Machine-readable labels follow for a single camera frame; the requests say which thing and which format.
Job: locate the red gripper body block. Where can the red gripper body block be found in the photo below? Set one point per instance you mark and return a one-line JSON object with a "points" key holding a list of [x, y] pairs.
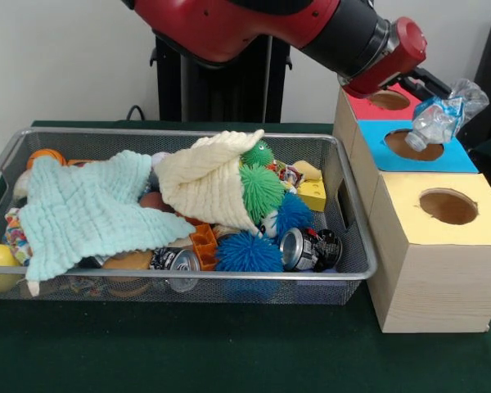
{"points": [[405, 53]]}

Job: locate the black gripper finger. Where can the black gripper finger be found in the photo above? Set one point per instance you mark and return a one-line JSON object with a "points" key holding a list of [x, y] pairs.
{"points": [[431, 81], [415, 89]]}

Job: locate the bottle with blue label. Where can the bottle with blue label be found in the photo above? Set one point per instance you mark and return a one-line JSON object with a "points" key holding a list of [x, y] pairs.
{"points": [[438, 118]]}

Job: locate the cream waffle cloth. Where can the cream waffle cloth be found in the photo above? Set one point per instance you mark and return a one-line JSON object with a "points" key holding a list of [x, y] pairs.
{"points": [[204, 184]]}

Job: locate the light blue waffle cloth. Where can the light blue waffle cloth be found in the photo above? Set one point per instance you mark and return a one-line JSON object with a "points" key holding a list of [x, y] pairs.
{"points": [[86, 204]]}

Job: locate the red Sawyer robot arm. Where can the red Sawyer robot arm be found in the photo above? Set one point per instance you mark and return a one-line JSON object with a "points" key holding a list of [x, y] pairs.
{"points": [[249, 20]]}

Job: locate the wooden box with three holes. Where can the wooden box with three holes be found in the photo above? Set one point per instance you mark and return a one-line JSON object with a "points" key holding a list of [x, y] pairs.
{"points": [[433, 286]]}

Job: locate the yellow cheese toy block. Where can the yellow cheese toy block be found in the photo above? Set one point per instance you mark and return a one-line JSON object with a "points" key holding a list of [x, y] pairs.
{"points": [[313, 196]]}

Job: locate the small green spiky ball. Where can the small green spiky ball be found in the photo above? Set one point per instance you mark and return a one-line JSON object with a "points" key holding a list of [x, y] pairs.
{"points": [[258, 154]]}

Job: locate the blue spiky rubber ball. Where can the blue spiky rubber ball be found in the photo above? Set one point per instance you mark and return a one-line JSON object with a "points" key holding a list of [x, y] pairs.
{"points": [[249, 254], [290, 215]]}

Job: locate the large green spiky ball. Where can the large green spiky ball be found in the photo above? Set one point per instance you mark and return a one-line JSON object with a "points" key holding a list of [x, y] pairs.
{"points": [[262, 192]]}

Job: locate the crushed black drink can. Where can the crushed black drink can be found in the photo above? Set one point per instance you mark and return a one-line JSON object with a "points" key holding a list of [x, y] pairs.
{"points": [[311, 249]]}

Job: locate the orange toy basketball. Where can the orange toy basketball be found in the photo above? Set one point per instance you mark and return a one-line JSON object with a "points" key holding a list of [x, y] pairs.
{"points": [[45, 157]]}

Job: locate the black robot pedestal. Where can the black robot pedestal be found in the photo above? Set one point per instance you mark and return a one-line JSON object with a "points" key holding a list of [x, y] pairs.
{"points": [[229, 90]]}

